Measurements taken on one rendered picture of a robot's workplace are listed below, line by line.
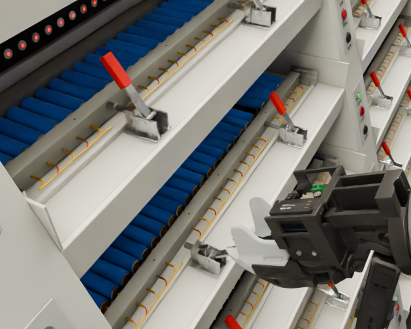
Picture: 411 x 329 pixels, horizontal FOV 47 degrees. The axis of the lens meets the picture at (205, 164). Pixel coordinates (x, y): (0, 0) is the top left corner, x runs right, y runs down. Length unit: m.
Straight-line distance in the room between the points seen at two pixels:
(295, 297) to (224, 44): 0.41
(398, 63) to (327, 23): 0.55
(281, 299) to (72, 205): 0.45
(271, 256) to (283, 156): 0.28
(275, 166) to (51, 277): 0.42
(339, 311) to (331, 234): 0.60
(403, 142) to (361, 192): 1.00
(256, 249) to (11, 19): 0.30
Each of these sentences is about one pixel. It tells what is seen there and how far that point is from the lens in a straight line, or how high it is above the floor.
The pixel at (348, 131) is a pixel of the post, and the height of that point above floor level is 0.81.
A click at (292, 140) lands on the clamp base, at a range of 0.75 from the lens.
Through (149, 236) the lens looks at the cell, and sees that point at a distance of 0.61.
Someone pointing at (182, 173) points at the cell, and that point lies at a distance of 0.68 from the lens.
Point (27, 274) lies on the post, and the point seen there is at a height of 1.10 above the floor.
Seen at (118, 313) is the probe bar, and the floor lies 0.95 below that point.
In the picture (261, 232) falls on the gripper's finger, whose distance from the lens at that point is 0.53.
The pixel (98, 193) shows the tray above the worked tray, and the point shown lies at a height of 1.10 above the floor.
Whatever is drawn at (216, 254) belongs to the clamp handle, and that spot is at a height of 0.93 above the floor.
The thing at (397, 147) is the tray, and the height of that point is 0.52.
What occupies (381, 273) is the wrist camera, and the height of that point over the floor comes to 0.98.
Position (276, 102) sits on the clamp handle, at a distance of 0.73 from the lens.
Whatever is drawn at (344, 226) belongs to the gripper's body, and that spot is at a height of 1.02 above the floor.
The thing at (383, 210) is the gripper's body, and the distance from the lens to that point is 0.40.
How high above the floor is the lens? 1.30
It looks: 30 degrees down
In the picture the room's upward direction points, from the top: 22 degrees counter-clockwise
